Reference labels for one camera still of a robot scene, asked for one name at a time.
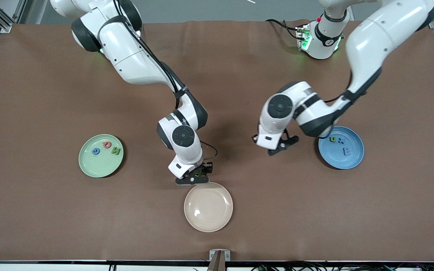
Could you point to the green plate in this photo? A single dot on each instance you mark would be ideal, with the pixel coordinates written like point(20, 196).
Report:
point(98, 165)

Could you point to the green letter N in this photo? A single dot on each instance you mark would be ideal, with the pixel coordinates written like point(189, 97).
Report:
point(116, 151)

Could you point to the beige plate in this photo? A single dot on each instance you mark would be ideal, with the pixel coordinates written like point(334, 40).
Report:
point(208, 207)

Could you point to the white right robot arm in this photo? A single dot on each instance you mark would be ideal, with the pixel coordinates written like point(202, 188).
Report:
point(130, 56)

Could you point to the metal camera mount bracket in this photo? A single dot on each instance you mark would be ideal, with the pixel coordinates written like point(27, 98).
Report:
point(219, 259)

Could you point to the silver base connector panel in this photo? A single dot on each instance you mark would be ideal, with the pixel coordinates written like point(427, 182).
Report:
point(303, 37)

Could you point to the blue letter G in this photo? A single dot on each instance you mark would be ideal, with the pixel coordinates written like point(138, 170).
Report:
point(93, 151)

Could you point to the blue plate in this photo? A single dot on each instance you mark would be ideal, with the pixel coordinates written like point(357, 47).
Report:
point(337, 160)

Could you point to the blue letter m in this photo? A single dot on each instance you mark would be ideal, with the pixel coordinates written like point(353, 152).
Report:
point(347, 151)

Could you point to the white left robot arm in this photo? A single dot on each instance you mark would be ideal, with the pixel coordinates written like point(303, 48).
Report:
point(371, 41)

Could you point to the brown table mat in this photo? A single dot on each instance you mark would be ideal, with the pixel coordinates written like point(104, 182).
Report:
point(51, 94)

